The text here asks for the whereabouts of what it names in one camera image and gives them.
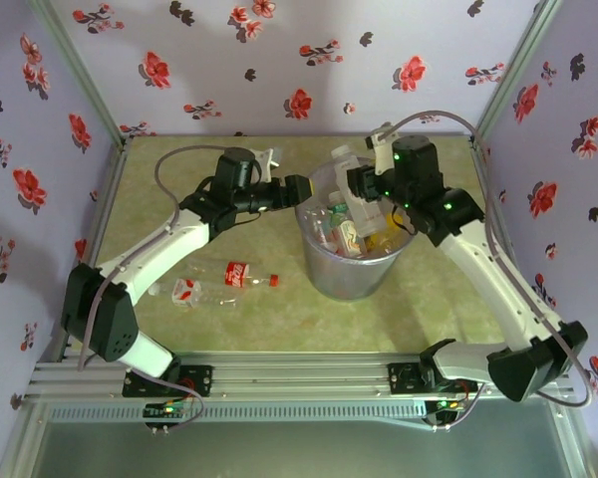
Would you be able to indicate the clear red label cola bottle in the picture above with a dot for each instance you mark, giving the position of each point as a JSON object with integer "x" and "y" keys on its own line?
{"x": 323, "y": 231}

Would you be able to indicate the clear white label plastic bottle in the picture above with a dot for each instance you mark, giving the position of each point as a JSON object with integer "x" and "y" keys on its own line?
{"x": 364, "y": 219}

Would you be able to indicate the green red cartoon label bottle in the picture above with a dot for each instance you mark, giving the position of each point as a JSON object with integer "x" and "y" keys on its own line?
{"x": 349, "y": 238}

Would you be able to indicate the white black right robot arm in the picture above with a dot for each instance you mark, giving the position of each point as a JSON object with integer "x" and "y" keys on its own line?
{"x": 488, "y": 279}

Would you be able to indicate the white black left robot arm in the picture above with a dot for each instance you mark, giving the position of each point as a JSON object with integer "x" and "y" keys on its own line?
{"x": 154, "y": 249}

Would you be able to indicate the green label plastic bottle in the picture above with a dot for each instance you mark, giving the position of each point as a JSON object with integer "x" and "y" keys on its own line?
{"x": 336, "y": 206}

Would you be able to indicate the yellow label plastic bottle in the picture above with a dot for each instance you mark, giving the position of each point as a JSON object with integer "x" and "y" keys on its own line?
{"x": 396, "y": 221}

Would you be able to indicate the red cap cola bottle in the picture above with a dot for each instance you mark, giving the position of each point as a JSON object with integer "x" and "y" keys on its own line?
{"x": 235, "y": 275}

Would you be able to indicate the clear red white label bottle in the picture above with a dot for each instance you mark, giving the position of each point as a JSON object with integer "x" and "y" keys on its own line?
{"x": 184, "y": 291}

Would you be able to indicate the right base circuit board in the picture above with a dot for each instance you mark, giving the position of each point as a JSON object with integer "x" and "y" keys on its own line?
{"x": 446, "y": 404}

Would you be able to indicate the base circuit board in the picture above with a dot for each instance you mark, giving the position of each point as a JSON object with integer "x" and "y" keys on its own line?
{"x": 167, "y": 409}
{"x": 446, "y": 404}

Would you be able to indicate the left base circuit board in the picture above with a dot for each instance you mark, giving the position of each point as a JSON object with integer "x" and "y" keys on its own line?
{"x": 167, "y": 409}

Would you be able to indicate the steel lower shelf panel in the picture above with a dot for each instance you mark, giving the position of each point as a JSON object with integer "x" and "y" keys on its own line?
{"x": 299, "y": 450}

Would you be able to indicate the aluminium rear right frame post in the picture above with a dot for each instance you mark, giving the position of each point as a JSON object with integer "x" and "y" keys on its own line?
{"x": 518, "y": 65}

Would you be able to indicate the aluminium frame post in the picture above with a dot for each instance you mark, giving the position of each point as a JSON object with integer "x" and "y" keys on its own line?
{"x": 518, "y": 65}
{"x": 80, "y": 70}
{"x": 22, "y": 438}
{"x": 575, "y": 440}

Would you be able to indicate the aluminium front rail beam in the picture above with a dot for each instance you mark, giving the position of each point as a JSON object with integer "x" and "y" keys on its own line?
{"x": 299, "y": 373}

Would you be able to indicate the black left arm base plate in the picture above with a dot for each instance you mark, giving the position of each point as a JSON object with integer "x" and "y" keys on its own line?
{"x": 199, "y": 381}

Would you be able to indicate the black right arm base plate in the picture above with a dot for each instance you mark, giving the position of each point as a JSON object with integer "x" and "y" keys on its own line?
{"x": 403, "y": 381}

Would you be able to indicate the aluminium rear left frame post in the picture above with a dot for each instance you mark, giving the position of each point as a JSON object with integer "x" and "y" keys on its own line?
{"x": 80, "y": 70}

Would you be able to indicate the aluminium front right frame post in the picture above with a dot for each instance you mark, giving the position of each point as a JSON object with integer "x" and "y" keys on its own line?
{"x": 575, "y": 440}

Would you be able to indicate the aluminium front left frame post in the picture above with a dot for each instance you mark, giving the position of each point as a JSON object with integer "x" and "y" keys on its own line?
{"x": 22, "y": 438}

